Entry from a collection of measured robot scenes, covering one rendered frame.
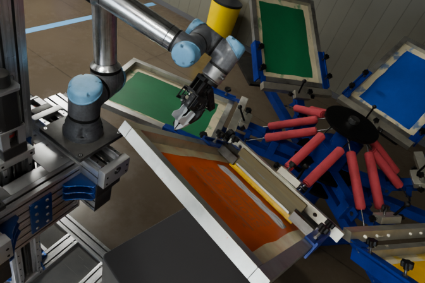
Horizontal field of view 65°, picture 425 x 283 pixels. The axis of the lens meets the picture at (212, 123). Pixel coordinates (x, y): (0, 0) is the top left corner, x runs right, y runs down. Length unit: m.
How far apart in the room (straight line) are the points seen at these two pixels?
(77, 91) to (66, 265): 1.27
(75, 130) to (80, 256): 1.11
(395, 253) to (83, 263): 1.66
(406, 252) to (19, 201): 1.57
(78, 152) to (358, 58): 4.33
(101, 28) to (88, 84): 0.20
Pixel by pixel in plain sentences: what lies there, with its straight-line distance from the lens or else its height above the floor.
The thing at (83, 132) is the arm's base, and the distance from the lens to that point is 1.34.
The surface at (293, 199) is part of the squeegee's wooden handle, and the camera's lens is 1.38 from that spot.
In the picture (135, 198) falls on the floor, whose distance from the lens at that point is 2.78.
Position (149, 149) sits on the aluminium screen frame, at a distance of 0.94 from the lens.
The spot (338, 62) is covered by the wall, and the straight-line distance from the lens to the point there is 5.16.
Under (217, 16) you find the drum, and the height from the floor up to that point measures 0.52.
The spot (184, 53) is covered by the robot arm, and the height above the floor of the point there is 1.77.
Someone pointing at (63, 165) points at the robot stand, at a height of 1.17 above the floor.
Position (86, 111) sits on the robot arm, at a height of 1.40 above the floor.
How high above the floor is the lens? 2.21
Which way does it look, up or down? 37 degrees down
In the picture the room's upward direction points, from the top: 20 degrees clockwise
